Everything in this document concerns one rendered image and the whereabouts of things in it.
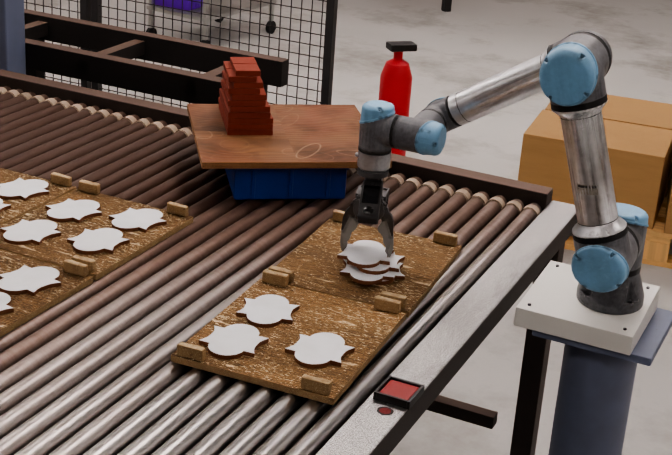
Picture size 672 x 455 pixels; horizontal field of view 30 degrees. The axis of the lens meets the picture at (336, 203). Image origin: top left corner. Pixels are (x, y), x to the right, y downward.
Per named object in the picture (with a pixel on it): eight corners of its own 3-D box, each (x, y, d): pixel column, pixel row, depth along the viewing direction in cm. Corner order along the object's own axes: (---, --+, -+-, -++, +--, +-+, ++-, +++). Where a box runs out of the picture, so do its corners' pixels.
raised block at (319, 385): (331, 392, 238) (332, 379, 237) (328, 397, 236) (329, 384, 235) (303, 385, 239) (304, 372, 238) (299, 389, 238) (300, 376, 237)
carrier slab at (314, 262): (461, 251, 308) (462, 245, 308) (408, 318, 272) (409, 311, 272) (329, 223, 319) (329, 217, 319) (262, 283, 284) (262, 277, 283)
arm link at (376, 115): (390, 111, 274) (355, 104, 277) (386, 158, 278) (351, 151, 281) (403, 102, 281) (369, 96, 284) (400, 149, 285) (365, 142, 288)
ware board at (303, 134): (354, 110, 376) (354, 104, 376) (391, 168, 331) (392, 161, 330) (186, 109, 366) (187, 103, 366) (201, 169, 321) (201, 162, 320)
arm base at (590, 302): (646, 290, 292) (652, 252, 288) (639, 320, 279) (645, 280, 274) (581, 278, 296) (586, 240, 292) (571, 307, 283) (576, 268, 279)
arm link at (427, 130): (454, 113, 280) (408, 105, 284) (436, 129, 271) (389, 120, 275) (451, 146, 283) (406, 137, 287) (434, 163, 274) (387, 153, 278)
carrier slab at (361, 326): (405, 319, 272) (406, 312, 271) (333, 405, 236) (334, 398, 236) (260, 284, 283) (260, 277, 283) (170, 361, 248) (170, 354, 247)
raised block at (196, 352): (206, 359, 246) (207, 347, 246) (202, 363, 245) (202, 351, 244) (180, 351, 248) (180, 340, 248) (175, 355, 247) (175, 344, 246)
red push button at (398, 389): (418, 393, 243) (419, 387, 243) (406, 407, 238) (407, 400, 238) (390, 385, 246) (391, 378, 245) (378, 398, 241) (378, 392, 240)
